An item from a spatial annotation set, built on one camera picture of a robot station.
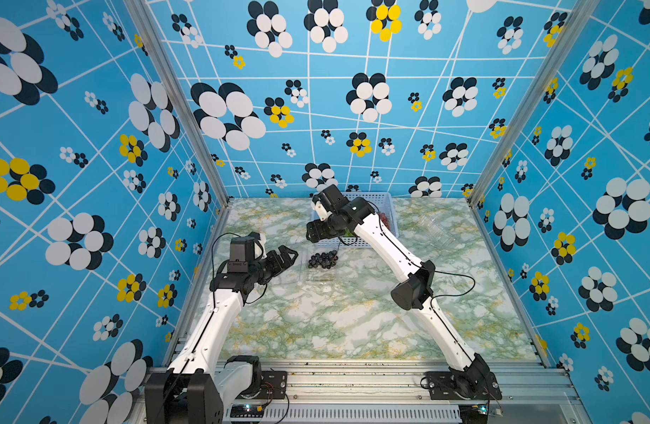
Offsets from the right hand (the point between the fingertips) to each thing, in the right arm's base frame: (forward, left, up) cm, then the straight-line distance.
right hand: (319, 231), depth 90 cm
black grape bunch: (-5, -2, -11) cm, 12 cm away
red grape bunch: (+16, -25, -12) cm, 32 cm away
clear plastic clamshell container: (-10, -6, -15) cm, 18 cm away
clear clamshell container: (+13, -48, -16) cm, 52 cm away
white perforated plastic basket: (+27, -26, -13) cm, 40 cm away
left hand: (-11, +8, +1) cm, 14 cm away
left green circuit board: (-49, +19, -18) cm, 56 cm away
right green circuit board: (-49, -44, -17) cm, 68 cm away
